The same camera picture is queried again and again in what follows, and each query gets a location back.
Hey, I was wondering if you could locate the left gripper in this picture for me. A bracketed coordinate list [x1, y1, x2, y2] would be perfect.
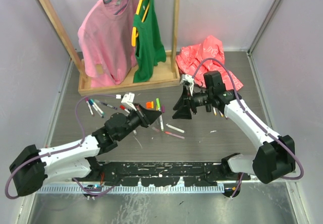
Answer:
[117, 103, 160, 141]

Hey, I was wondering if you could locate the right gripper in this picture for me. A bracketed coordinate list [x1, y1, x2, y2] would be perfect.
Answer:
[172, 86, 213, 120]

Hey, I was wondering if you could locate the orange highlighter cap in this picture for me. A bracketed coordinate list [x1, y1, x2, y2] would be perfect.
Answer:
[146, 101, 152, 109]

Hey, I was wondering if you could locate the clear pink pen cap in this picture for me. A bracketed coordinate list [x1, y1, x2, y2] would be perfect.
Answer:
[152, 127, 160, 132]

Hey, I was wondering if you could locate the green capped marker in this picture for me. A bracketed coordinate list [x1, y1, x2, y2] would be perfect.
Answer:
[155, 97, 165, 132]

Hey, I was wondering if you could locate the black highlighter body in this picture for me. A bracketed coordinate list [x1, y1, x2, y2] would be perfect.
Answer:
[205, 104, 212, 112]

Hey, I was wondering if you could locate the pink pen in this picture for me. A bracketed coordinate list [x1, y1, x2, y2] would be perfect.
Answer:
[165, 131, 185, 139]

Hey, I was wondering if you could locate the grey capped white marker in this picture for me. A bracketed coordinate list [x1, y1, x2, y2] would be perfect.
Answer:
[166, 124, 185, 134]

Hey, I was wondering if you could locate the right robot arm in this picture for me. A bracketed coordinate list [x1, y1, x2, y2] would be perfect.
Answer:
[173, 71, 296, 184]

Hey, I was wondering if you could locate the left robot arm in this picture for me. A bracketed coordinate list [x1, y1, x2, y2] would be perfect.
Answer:
[6, 103, 162, 198]

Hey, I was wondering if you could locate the dark purple pen at left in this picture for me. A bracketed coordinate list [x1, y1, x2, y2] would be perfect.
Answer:
[94, 99, 118, 110]

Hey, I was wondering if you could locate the red capped marker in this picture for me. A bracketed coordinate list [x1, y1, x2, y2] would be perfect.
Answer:
[120, 105, 130, 113]

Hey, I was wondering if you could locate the wooden clothes rack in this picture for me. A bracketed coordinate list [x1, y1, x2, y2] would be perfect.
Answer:
[38, 0, 180, 96]

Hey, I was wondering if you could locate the coral printed cloth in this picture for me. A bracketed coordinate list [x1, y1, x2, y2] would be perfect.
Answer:
[176, 35, 243, 90]

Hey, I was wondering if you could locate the green tank top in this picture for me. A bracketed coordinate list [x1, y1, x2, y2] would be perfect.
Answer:
[133, 0, 166, 83]

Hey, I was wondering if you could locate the yellow hanger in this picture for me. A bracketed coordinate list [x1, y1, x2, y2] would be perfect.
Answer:
[131, 0, 150, 47]

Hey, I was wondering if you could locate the pink t-shirt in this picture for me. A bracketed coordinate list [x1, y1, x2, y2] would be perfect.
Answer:
[78, 0, 138, 88]

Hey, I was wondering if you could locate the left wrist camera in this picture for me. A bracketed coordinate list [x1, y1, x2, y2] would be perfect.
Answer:
[121, 92, 137, 111]

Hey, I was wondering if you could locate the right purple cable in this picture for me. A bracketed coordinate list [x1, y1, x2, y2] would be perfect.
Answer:
[193, 59, 304, 197]

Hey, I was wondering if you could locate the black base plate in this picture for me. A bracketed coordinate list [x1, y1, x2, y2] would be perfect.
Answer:
[77, 162, 240, 187]

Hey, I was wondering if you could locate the slotted cable duct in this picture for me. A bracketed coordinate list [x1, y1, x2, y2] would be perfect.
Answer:
[36, 183, 225, 194]

